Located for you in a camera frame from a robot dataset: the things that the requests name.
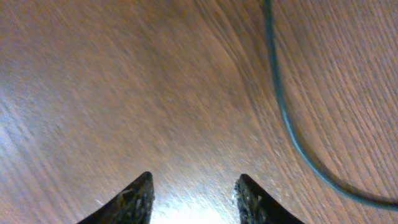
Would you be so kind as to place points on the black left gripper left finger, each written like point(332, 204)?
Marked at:
point(133, 205)

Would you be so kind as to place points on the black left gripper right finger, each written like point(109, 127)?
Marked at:
point(256, 206)

